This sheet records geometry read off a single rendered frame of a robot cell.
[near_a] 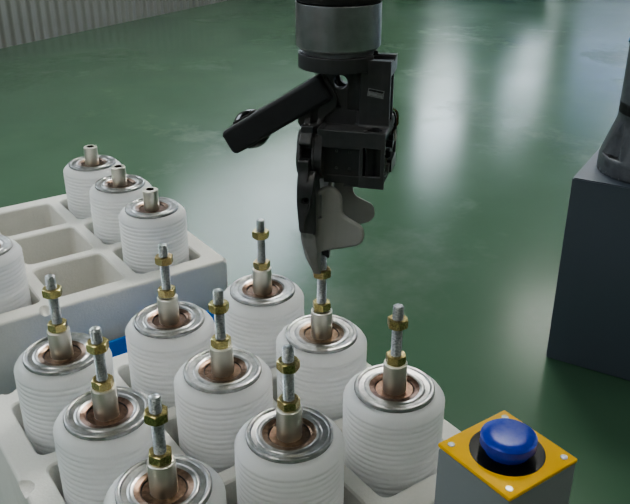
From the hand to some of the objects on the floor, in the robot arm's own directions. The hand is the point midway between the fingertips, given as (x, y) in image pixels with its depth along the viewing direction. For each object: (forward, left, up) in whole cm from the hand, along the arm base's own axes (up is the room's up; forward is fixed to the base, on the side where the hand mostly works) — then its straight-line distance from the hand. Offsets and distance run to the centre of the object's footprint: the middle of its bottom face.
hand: (314, 251), depth 80 cm
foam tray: (-11, -53, -35) cm, 65 cm away
